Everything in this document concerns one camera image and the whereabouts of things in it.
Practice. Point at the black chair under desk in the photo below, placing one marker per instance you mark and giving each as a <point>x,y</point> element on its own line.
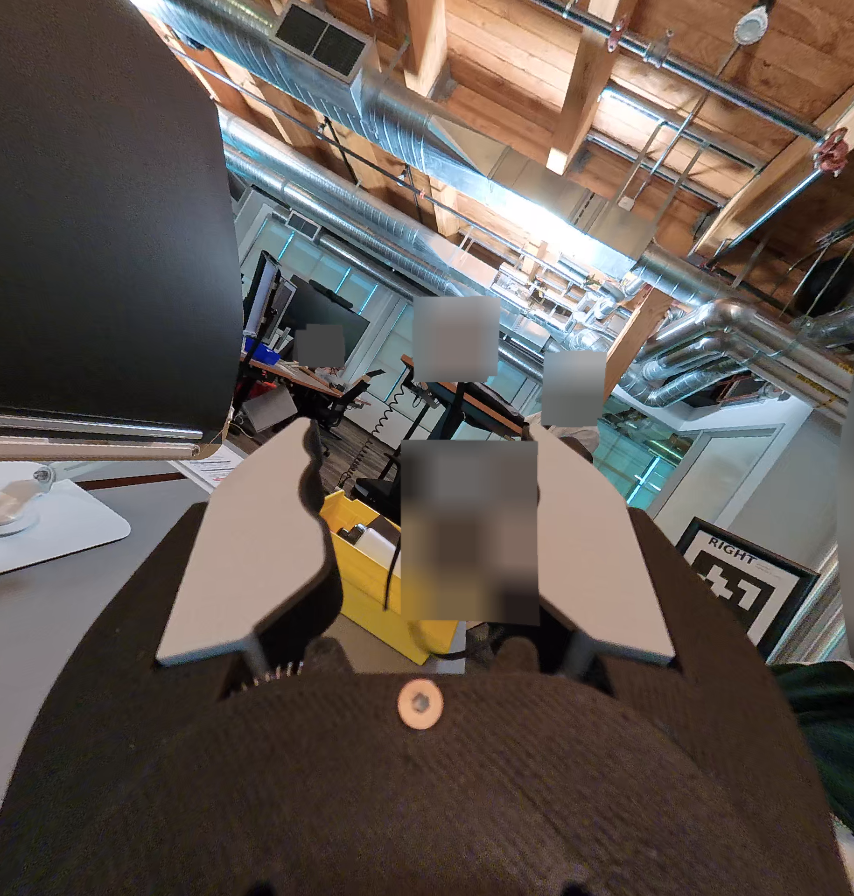
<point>378,486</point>

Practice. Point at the wooden standing desk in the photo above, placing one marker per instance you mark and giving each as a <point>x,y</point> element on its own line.
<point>493,402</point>

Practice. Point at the black office chair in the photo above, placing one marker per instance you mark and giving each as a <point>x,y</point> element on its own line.
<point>336,406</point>

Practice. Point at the slim round silver duct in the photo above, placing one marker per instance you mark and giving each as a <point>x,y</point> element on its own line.
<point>357,210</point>

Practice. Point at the dark background monitor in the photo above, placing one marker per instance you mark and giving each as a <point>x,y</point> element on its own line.
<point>329,308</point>

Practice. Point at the yellow plastic bin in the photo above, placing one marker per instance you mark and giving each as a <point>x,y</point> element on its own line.
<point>360,595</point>

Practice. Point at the white printed paper sheet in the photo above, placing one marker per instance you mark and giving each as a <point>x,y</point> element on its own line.
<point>213,465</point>

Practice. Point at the round white ceiling sensor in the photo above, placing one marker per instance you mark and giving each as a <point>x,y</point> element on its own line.
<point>751,26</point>

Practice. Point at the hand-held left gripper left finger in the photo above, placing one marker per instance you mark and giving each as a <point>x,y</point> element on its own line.
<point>252,546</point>

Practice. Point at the green zip jacket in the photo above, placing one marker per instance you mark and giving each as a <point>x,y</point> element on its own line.
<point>833,742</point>

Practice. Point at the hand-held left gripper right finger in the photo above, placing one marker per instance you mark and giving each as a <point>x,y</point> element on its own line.
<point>595,560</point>

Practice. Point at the black computer monitor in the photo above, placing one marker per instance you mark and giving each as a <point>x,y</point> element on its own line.
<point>98,210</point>

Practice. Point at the red pipe valve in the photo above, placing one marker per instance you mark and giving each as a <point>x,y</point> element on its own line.
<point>831,150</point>

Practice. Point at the white monitor stand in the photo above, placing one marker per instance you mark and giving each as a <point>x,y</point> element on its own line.
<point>42,518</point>

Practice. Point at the black framed marker sign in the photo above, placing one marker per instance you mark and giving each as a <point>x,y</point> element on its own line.
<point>742,581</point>

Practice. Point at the bundle of silver pipes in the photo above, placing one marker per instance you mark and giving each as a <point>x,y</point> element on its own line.
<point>721,343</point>

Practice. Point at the steel sprinkler pipe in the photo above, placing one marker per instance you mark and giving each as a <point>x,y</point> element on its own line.
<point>686,73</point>

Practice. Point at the white plastic bottle black cap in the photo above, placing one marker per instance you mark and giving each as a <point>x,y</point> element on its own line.
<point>378,542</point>

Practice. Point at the large silver air duct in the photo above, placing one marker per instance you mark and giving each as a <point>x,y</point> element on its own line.
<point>413,119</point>

